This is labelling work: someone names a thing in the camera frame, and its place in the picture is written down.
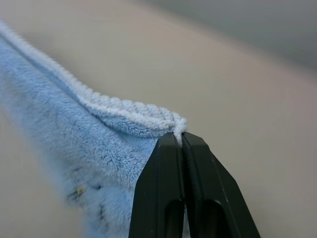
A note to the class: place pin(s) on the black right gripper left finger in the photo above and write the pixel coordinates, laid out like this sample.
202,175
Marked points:
158,178

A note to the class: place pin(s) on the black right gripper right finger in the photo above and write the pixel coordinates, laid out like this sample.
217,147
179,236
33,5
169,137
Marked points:
210,183

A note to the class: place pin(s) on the light blue fluffy towel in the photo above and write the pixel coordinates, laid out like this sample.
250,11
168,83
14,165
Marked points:
81,138

